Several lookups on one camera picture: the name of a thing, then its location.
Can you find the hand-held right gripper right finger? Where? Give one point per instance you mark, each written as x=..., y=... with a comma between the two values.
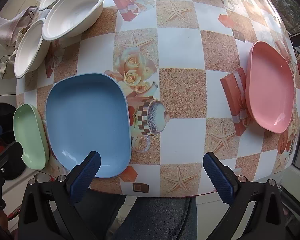
x=218, y=177

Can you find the printed tablecloth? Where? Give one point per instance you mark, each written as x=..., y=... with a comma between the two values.
x=180, y=50

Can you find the blue plate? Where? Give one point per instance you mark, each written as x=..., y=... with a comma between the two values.
x=87, y=120

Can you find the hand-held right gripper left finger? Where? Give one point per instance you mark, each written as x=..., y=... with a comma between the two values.
x=86, y=175

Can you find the cream cloth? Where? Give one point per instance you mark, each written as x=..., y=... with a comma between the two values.
x=7, y=67

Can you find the pink striped towel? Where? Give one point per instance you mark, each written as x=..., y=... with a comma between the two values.
x=12, y=27

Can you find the pink plate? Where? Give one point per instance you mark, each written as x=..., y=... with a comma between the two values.
x=270, y=87

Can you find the green plate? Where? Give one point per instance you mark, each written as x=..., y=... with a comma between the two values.
x=27, y=130

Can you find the black round pan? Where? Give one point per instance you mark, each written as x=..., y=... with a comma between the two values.
x=5, y=115

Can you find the person's denim trousers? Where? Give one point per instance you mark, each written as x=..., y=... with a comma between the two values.
x=152, y=217

